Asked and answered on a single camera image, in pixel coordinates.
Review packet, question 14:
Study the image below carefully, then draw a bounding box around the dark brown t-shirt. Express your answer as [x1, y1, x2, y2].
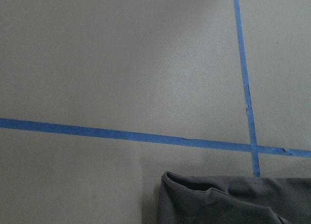
[157, 172, 311, 224]

